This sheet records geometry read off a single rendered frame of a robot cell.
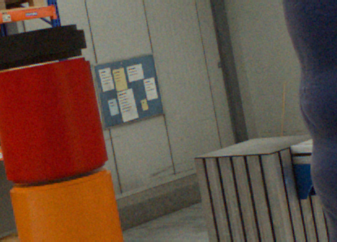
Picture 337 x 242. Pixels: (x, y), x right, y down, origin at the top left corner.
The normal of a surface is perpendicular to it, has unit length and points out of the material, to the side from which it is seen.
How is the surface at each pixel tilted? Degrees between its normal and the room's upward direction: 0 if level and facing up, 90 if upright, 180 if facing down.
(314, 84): 76
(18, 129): 90
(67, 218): 90
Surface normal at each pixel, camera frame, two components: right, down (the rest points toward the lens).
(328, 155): -0.91, -0.07
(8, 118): -0.66, 0.18
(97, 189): 0.73, -0.08
